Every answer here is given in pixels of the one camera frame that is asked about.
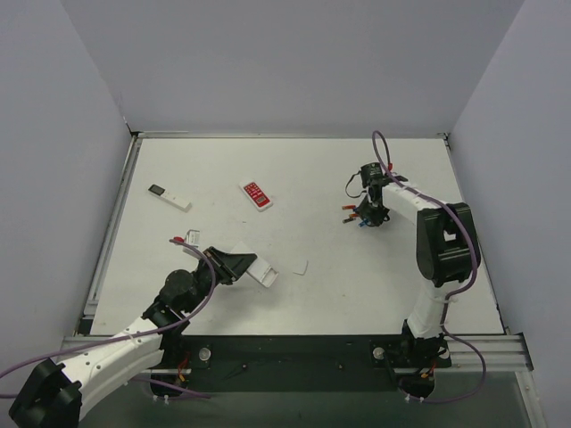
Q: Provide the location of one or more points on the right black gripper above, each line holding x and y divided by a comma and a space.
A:
372, 212

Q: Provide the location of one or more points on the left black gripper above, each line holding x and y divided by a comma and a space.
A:
219, 266

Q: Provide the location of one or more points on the white grey-faced remote control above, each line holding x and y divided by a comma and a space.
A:
261, 271

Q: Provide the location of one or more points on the white battery cover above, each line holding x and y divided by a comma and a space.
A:
300, 267

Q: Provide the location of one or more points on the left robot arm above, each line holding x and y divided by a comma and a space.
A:
63, 387

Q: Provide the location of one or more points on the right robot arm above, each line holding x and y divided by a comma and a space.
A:
447, 252

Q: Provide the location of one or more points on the red remote control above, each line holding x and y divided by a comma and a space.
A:
255, 195

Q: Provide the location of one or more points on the slim white remote control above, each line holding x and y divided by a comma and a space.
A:
172, 199

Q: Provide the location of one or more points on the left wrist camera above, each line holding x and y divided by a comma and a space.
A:
191, 242

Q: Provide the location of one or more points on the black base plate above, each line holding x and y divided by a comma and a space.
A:
296, 363

